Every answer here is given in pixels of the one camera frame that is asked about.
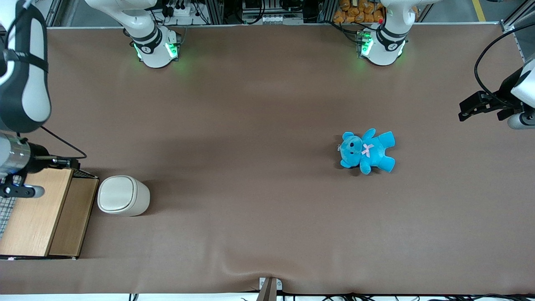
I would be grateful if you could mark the aluminium frame post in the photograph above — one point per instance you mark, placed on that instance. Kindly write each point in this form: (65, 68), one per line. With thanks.
(518, 25)

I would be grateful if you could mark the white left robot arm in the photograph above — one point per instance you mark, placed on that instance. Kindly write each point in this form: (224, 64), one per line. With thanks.
(382, 46)

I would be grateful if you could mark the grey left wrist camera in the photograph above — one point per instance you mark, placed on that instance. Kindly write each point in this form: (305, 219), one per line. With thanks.
(520, 121)

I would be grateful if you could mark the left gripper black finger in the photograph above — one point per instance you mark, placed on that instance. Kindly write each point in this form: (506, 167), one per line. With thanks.
(505, 115)
(474, 106)

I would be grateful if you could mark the beige trash can with lid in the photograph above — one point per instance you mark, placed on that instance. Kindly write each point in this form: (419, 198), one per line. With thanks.
(123, 195)

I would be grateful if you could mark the metal clamp bracket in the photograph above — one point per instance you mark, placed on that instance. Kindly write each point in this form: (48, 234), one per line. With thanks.
(270, 288)

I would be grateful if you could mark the brown table mat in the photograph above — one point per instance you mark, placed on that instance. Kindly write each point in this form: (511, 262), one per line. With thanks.
(267, 167)

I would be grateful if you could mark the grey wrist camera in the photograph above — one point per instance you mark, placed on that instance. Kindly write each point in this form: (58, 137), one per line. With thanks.
(25, 191)
(520, 121)

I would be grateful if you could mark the dark wooden box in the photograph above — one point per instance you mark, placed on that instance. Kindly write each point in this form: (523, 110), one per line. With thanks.
(73, 217)

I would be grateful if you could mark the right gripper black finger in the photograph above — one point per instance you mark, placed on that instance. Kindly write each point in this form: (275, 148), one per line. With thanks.
(69, 162)

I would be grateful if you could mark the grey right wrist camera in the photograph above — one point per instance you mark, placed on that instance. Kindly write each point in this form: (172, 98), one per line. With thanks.
(25, 191)

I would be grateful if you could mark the light wooden box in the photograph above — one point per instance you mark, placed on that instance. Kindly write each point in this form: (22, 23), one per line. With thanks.
(35, 213)

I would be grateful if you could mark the white power strip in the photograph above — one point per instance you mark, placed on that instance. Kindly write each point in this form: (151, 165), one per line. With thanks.
(180, 11)

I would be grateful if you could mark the orange plush toys pile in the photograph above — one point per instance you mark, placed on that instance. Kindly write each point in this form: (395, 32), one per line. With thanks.
(357, 11)

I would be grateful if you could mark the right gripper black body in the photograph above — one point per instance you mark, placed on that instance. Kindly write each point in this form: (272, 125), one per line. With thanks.
(36, 158)

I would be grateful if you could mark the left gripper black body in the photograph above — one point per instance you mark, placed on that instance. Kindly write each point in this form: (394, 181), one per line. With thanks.
(506, 93)

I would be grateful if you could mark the blue teddy bear pink bow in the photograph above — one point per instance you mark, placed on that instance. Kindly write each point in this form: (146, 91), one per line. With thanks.
(368, 151)

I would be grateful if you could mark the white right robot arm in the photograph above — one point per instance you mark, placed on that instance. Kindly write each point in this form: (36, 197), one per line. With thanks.
(154, 47)

